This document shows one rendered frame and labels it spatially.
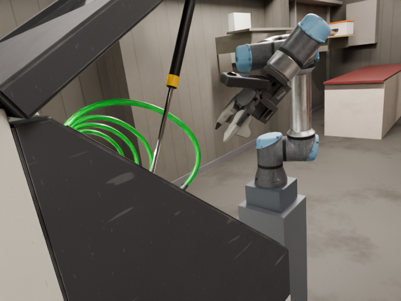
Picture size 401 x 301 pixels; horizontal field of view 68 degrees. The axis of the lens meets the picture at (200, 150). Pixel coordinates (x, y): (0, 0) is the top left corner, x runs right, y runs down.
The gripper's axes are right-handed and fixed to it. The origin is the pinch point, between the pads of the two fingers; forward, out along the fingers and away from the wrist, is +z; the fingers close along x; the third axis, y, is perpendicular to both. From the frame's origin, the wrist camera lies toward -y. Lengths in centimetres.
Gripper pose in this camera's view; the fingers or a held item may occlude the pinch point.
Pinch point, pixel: (220, 130)
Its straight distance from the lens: 79.1
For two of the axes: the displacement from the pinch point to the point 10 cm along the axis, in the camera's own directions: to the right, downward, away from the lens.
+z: -6.2, 7.5, 2.4
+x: -2.2, -4.7, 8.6
